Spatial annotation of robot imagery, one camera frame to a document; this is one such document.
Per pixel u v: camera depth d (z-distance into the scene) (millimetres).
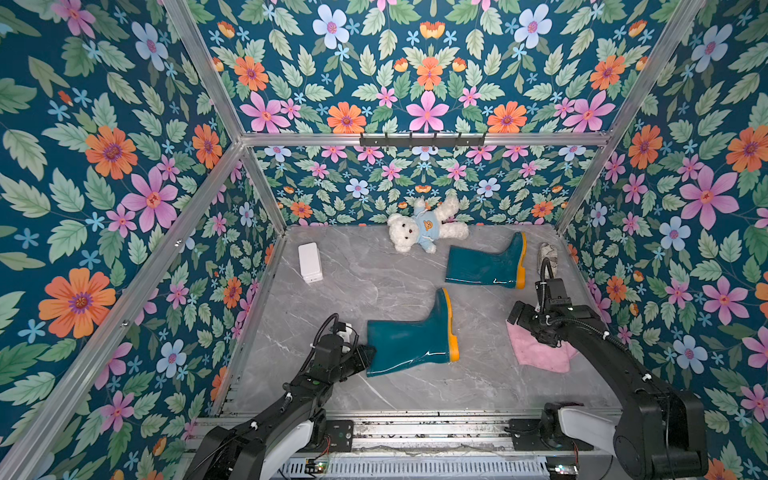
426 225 1101
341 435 737
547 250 1082
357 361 766
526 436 729
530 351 862
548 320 616
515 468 703
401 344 880
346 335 803
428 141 930
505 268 1014
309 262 1043
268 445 454
